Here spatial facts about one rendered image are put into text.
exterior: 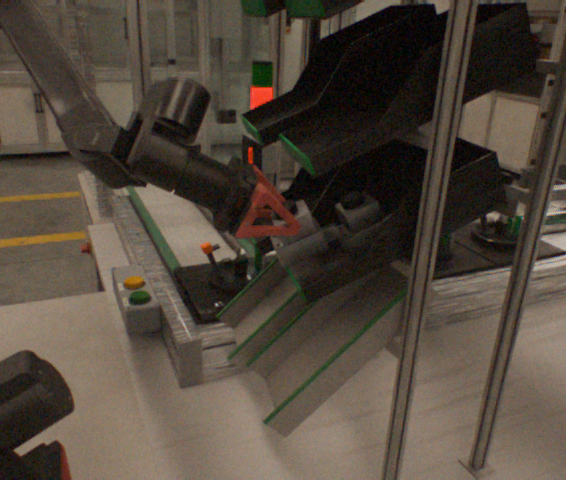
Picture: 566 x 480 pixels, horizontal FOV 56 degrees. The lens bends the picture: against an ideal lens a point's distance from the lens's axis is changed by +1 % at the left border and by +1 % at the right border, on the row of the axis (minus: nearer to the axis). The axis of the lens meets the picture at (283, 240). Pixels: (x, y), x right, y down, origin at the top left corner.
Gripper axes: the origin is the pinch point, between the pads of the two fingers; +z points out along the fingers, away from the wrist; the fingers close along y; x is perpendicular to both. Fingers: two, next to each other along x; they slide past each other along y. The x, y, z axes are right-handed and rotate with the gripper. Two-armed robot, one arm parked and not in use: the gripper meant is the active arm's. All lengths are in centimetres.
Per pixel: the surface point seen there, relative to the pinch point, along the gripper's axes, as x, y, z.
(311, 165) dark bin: -8.4, -5.8, -3.2
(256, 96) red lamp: -4, 62, 1
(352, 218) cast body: -3.9, -1.3, 6.7
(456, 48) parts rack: -25.6, -7.4, 3.4
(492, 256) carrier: 2, 49, 71
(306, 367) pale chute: 19.4, 0.0, 13.8
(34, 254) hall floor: 179, 275, -40
